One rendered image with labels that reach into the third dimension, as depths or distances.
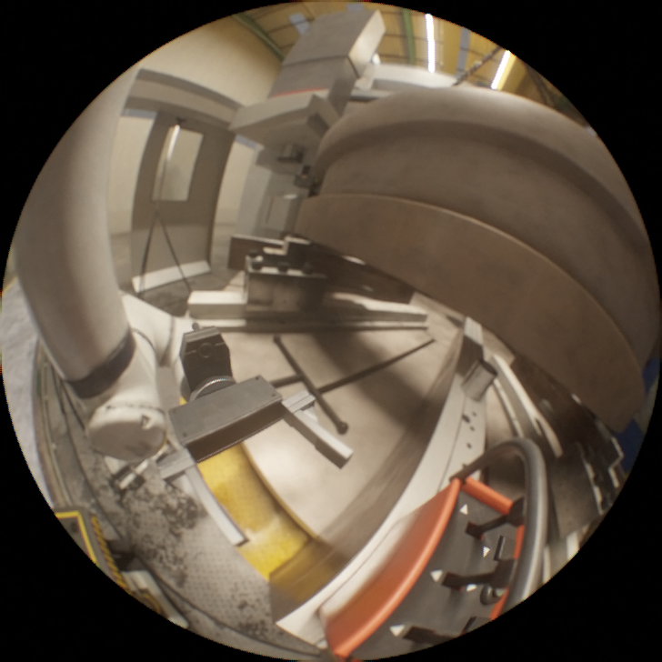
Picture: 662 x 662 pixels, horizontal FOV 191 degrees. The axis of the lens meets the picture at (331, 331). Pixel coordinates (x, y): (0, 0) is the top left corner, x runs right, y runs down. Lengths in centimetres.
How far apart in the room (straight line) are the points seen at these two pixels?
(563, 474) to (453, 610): 112
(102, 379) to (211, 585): 92
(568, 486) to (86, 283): 141
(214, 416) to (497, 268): 66
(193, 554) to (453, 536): 92
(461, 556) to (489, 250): 61
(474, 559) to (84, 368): 33
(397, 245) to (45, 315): 74
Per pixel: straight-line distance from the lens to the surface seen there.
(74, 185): 15
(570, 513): 127
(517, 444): 16
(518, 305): 62
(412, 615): 20
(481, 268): 61
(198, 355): 23
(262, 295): 105
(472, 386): 59
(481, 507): 25
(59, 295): 15
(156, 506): 107
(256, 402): 23
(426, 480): 35
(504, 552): 26
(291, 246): 112
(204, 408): 23
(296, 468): 68
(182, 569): 104
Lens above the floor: 95
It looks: 28 degrees down
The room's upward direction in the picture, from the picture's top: 17 degrees clockwise
